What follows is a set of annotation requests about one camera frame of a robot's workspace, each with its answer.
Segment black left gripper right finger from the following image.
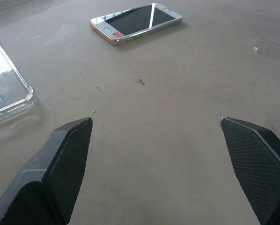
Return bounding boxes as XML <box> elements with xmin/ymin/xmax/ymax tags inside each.
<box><xmin>220</xmin><ymin>116</ymin><xmax>280</xmax><ymax>225</ymax></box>

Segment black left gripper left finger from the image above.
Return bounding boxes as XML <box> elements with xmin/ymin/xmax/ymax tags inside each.
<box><xmin>0</xmin><ymin>117</ymin><xmax>94</xmax><ymax>225</ymax></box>

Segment clear plastic phone case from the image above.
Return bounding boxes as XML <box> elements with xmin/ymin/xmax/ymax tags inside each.
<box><xmin>0</xmin><ymin>31</ymin><xmax>38</xmax><ymax>128</ymax></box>

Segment white and gold smartphone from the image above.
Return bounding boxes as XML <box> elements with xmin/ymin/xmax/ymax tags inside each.
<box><xmin>90</xmin><ymin>2</ymin><xmax>183</xmax><ymax>46</ymax></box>

